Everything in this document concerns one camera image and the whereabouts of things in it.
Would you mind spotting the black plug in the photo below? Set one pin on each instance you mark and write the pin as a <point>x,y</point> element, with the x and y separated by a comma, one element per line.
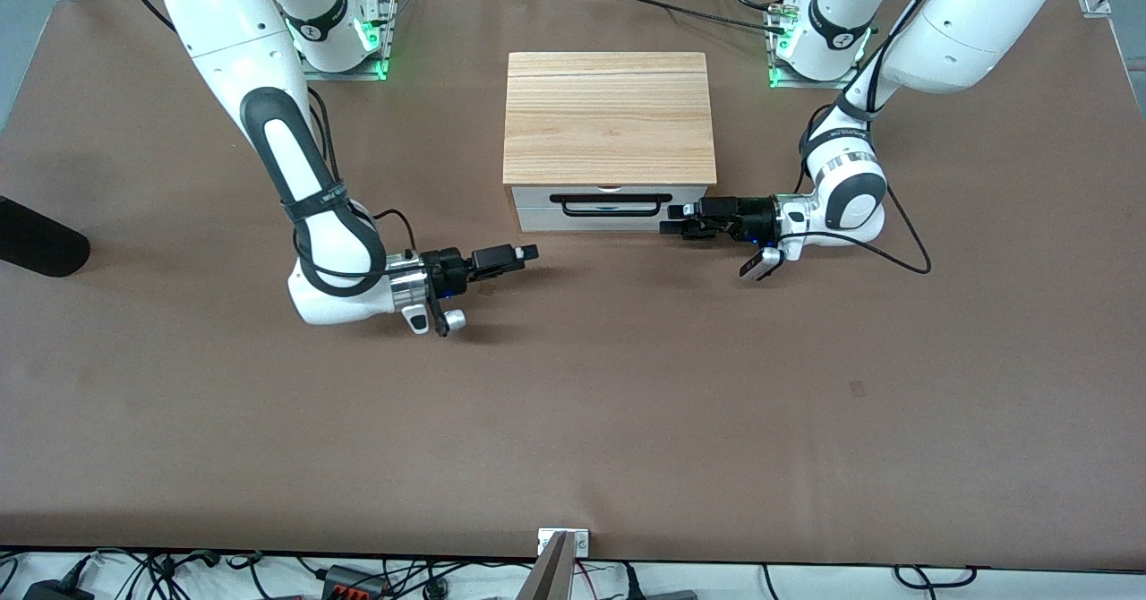
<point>633,582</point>

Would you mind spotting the black rounded pad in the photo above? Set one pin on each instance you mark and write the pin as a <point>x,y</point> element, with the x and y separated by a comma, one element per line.
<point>40,242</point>

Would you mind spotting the plain white drawer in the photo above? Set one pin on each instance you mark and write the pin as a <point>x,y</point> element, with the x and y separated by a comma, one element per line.
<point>609,223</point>

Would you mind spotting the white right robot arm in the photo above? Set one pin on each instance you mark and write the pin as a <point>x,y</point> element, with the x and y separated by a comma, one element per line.
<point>269,54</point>

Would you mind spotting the black red power strip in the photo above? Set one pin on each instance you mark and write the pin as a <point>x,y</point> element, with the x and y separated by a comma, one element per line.
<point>354,582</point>

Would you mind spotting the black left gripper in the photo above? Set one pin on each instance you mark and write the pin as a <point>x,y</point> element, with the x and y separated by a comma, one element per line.
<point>755,218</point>

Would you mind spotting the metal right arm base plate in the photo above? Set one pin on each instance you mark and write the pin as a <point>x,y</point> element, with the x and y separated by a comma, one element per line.
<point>374,67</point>

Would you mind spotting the black power adapter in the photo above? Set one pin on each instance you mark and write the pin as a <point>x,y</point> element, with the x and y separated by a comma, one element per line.
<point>54,592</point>

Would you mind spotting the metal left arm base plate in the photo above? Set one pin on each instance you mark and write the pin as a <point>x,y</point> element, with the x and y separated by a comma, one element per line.
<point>850,82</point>

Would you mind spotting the silver camera mount bracket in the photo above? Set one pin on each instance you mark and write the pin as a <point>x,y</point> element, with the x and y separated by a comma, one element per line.
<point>580,543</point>

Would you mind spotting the light wooden drawer cabinet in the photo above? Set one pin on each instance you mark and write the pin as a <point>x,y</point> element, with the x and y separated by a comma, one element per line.
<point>609,116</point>

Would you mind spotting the silver table corner bracket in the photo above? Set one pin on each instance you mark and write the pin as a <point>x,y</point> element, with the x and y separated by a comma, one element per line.
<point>1096,4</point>

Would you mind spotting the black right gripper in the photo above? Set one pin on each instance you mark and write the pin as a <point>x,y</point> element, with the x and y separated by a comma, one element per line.
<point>447,271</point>

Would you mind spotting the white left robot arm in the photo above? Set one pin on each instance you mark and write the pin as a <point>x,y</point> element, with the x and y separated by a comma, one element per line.
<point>967,27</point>

